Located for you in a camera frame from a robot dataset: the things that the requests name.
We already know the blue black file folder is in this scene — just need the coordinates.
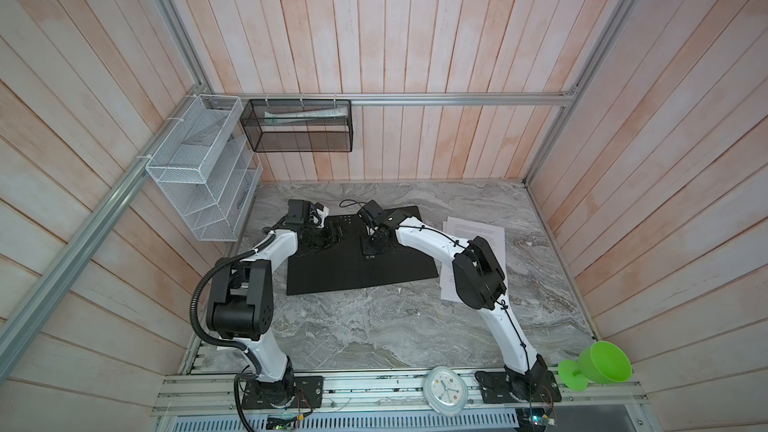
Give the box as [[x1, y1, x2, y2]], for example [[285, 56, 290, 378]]
[[286, 214, 439, 296]]

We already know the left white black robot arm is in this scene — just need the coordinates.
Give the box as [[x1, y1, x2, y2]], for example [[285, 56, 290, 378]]
[[190, 199, 341, 407]]

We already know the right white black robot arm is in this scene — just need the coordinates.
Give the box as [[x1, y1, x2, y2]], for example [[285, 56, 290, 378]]
[[358, 206, 548, 401]]

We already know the white printed paper stack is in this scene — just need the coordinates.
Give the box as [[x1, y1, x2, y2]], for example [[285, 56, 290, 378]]
[[440, 217, 506, 303]]

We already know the white round clock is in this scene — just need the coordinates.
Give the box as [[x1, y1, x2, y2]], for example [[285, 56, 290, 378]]
[[422, 366, 468, 417]]

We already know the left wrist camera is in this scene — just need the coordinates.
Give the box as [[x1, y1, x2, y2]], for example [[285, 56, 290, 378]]
[[309, 203, 330, 228]]

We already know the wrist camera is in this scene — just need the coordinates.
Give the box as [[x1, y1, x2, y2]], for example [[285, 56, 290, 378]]
[[357, 200, 384, 229], [309, 203, 330, 228]]

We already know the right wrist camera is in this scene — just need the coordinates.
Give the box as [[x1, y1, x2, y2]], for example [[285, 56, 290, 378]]
[[357, 200, 384, 229]]

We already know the black mesh wall basket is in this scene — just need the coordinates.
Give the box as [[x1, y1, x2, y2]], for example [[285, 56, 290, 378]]
[[240, 98, 354, 153]]

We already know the black corrugated cable conduit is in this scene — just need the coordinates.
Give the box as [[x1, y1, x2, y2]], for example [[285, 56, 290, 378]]
[[188, 233, 277, 432]]

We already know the white wire mesh shelf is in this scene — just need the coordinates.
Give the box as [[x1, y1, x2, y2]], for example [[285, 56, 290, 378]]
[[146, 95, 263, 242]]

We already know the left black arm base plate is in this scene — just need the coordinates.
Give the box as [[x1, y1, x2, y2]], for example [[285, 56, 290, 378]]
[[240, 375, 324, 410]]

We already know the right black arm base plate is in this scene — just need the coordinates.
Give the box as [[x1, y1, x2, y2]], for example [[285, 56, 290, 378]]
[[474, 371, 562, 404]]

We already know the aluminium front rail frame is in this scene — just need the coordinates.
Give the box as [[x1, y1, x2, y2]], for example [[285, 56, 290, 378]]
[[151, 368, 662, 431]]

